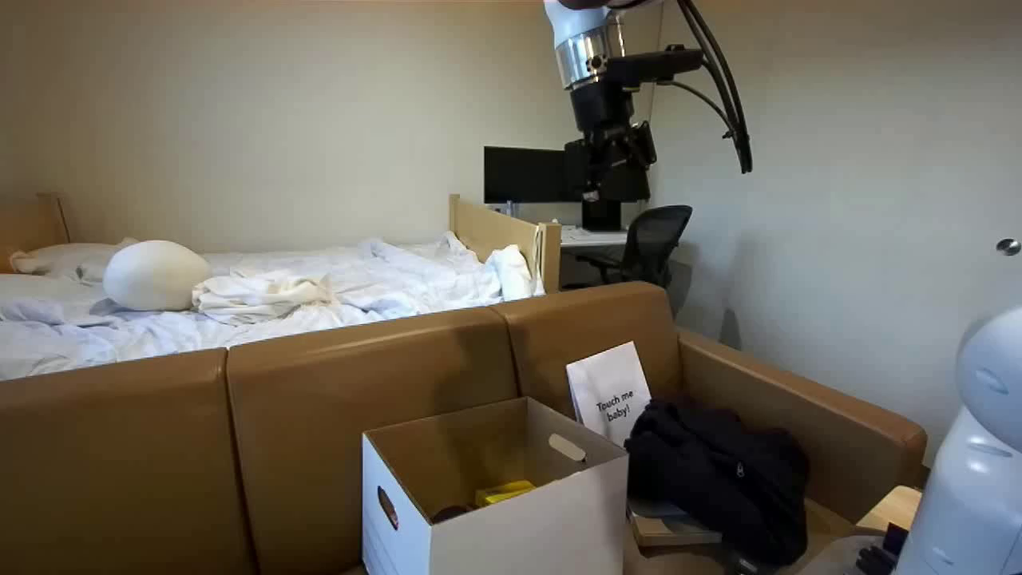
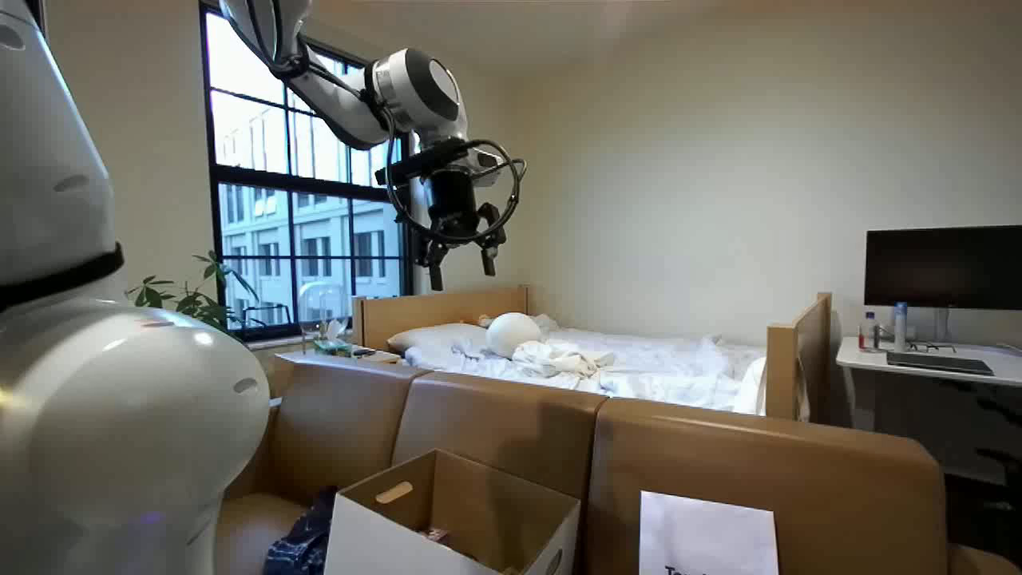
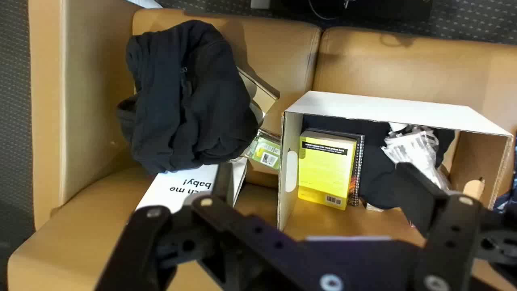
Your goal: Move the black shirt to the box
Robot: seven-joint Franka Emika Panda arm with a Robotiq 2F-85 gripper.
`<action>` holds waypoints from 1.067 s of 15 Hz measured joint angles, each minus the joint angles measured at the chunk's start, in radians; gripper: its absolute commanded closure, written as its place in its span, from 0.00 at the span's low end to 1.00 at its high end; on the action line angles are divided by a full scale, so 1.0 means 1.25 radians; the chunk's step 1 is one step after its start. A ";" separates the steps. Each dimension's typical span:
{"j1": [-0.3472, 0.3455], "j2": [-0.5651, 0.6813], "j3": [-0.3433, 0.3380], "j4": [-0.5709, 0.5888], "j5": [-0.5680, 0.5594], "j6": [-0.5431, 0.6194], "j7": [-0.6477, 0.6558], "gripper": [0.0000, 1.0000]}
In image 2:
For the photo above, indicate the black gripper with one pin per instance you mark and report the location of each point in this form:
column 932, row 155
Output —
column 453, row 173

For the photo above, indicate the black shirt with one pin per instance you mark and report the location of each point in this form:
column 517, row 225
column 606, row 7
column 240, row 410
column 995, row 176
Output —
column 302, row 551

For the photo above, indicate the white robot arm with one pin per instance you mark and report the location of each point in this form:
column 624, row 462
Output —
column 121, row 427

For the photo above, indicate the white cardboard box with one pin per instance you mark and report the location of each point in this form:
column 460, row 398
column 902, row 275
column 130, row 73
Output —
column 453, row 514

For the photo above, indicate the white flat pillow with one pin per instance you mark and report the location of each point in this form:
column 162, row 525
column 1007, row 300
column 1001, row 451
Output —
column 444, row 332

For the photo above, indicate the white round pillow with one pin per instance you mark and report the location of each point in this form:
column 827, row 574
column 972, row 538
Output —
column 512, row 330

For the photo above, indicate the bed with white sheets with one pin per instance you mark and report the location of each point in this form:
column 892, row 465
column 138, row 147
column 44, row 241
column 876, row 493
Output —
column 665, row 368

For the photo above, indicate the black framed window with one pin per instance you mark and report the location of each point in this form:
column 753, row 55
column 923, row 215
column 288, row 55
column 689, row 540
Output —
column 298, row 218

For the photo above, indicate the green houseplant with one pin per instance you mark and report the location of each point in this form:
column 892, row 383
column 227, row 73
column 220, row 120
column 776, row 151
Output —
column 195, row 300

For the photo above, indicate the white paper sign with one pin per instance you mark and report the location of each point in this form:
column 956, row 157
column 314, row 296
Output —
column 685, row 535

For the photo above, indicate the wooden bed footboard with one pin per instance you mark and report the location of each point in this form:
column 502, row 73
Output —
column 799, row 361

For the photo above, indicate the small bottle on desk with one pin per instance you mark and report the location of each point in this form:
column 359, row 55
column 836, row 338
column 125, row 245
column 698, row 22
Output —
column 869, row 332

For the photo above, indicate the tan leather sofa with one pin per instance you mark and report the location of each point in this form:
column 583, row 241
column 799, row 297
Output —
column 849, row 502

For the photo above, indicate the black keyboard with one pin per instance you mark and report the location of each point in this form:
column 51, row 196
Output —
column 936, row 361

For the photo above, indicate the black computer monitor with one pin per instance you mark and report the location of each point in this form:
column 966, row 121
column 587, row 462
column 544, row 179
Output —
column 948, row 267

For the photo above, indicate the white desk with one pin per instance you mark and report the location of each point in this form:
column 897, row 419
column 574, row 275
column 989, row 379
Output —
column 956, row 400

